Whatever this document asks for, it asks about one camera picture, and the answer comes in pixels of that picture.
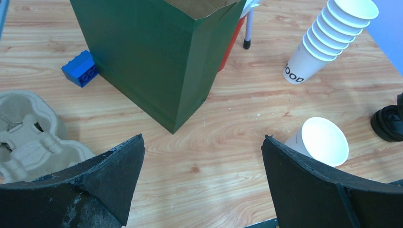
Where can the black lid stack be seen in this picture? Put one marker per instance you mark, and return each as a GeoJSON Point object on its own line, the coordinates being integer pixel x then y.
{"type": "Point", "coordinates": [387, 123]}

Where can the cardboard cup carrier tray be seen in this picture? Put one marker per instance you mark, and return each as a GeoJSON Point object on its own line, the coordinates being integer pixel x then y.
{"type": "Point", "coordinates": [33, 139]}

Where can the white paper cup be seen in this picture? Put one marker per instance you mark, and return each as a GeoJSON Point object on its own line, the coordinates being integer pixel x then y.
{"type": "Point", "coordinates": [322, 140]}

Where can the white wrapped straws bundle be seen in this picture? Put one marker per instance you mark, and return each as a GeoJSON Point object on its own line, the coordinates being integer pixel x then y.
{"type": "Point", "coordinates": [249, 5]}

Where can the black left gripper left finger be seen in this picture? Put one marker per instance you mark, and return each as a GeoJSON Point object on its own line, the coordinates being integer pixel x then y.
{"type": "Point", "coordinates": [96, 193]}

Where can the stack of white paper cups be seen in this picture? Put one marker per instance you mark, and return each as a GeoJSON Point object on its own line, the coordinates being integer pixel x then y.
{"type": "Point", "coordinates": [334, 29]}

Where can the blue toy brick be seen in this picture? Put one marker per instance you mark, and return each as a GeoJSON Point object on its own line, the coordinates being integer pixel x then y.
{"type": "Point", "coordinates": [80, 70]}

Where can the green paper bag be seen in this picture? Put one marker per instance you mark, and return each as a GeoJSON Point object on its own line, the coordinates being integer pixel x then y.
{"type": "Point", "coordinates": [163, 55]}

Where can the red straw holder cup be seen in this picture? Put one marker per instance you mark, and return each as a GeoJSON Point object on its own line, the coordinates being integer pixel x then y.
{"type": "Point", "coordinates": [232, 42]}

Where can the white tripod stand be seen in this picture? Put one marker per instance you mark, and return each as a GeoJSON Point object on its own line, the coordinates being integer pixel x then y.
{"type": "Point", "coordinates": [247, 39]}

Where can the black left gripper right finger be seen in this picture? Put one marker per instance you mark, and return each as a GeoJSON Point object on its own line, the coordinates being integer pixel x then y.
{"type": "Point", "coordinates": [309, 194]}

